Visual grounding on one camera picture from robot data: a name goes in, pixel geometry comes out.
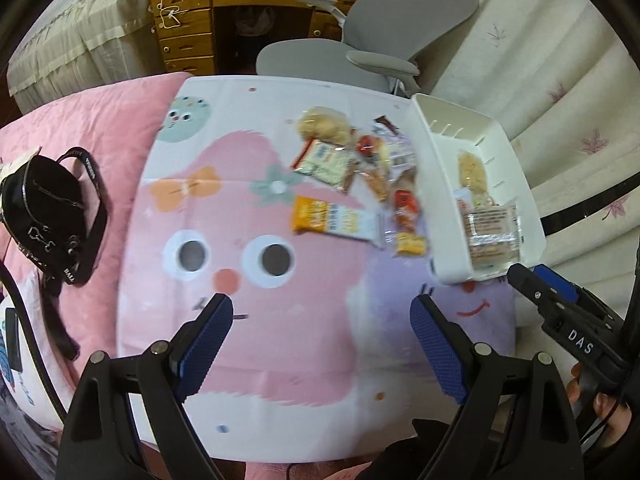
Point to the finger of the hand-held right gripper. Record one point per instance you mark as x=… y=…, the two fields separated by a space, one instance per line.
x=555 y=282
x=530 y=287

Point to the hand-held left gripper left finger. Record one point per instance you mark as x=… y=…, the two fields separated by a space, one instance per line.
x=205 y=350

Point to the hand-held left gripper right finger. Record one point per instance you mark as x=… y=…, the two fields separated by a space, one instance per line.
x=440 y=350

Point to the large clear cake packet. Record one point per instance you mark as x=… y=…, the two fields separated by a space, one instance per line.
x=492 y=240

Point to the yellow snack packet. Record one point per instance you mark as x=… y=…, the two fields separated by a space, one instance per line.
x=411 y=244

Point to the white plastic box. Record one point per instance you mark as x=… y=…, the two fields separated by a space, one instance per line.
x=445 y=210

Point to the clear rice cracker packet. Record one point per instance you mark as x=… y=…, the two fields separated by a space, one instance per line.
x=472 y=172

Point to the red orange pastry packet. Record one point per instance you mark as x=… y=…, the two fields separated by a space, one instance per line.
x=405 y=207

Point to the orange white snack packet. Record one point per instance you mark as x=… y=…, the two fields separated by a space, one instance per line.
x=330 y=220

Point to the clear bread packet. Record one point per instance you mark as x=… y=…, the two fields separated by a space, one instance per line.
x=377 y=180

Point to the white labelled snack packet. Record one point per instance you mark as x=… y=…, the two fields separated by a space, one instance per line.
x=400 y=150

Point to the brown snowflake snack packet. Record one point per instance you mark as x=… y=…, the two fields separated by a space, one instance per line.
x=385 y=124

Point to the white blue cracker packet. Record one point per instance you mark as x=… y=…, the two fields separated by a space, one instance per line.
x=325 y=162

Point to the round bread packet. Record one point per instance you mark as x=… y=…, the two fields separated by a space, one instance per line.
x=325 y=125

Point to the black shoulder bag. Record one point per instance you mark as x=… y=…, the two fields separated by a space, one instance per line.
x=40 y=200

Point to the person's right hand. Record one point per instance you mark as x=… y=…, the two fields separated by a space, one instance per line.
x=575 y=390

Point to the cartoon printed table mat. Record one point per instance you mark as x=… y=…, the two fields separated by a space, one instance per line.
x=300 y=350

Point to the person's dark clothing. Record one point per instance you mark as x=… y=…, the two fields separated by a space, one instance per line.
x=430 y=445

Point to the white cartoon pillow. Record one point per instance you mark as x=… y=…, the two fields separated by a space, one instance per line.
x=37 y=395

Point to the black phone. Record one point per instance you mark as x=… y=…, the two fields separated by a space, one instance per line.
x=12 y=340

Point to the white floral curtain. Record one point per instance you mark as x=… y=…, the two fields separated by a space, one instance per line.
x=550 y=60

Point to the grey office chair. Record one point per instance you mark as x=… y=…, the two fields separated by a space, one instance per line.
x=400 y=10

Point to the wooden desk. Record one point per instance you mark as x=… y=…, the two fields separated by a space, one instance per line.
x=195 y=25

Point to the plastic bag under desk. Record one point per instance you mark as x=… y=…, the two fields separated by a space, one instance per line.
x=255 y=20

